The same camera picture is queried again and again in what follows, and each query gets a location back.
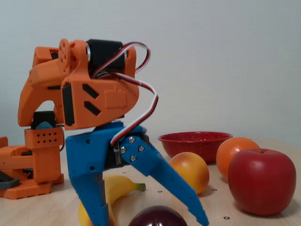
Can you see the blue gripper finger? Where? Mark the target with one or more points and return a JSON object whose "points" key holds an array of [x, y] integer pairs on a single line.
{"points": [[91, 202], [164, 174]]}

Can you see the dark grey table clamp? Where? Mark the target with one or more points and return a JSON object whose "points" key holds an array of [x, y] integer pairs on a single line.
{"points": [[10, 182]]}

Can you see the red toy apple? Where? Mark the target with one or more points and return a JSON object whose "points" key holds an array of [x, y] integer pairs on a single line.
{"points": [[262, 181]]}

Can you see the blue gripper body black servo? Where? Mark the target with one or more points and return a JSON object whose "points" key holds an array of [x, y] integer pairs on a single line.
{"points": [[90, 153]]}

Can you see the yellow toy banana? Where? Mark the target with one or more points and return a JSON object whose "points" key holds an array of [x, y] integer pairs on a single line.
{"points": [[120, 186]]}

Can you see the orange robot base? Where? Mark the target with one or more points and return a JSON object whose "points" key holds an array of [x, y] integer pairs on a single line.
{"points": [[14, 157]]}

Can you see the yellow orange peach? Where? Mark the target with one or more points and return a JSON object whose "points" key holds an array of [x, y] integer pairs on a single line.
{"points": [[192, 171]]}

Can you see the red speckled bowl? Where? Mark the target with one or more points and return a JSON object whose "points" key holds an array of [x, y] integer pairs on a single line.
{"points": [[195, 143]]}

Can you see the orange toy fruit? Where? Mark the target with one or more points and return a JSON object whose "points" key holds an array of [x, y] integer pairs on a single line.
{"points": [[232, 150]]}

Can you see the dark purple plum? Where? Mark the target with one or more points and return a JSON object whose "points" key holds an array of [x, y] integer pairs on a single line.
{"points": [[157, 217]]}

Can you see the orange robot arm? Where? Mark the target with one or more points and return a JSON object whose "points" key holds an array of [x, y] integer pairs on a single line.
{"points": [[113, 99]]}

